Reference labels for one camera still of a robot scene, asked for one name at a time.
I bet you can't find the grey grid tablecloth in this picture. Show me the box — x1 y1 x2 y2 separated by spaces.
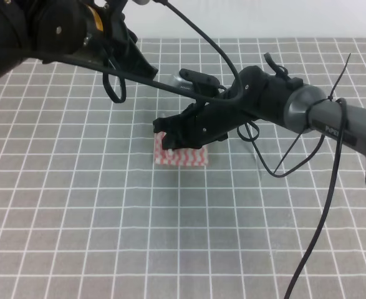
0 38 366 298

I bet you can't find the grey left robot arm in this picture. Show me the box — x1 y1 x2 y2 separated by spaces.
0 1 158 79

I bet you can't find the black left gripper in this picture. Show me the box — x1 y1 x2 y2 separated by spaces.
20 1 158 80

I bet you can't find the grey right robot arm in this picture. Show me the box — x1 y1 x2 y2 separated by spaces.
153 66 366 184

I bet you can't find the black left camera cable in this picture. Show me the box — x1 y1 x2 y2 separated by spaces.
41 0 264 107

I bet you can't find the black camera cable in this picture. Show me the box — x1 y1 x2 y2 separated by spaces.
237 52 352 299
41 0 264 107

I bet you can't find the pink white wavy striped towel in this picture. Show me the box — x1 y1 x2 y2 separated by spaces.
153 132 209 166

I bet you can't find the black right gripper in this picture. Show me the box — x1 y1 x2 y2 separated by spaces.
153 66 304 151

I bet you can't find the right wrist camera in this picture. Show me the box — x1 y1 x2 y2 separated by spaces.
169 69 221 97

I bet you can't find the black right camera cable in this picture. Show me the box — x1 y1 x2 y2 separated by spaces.
237 52 352 299

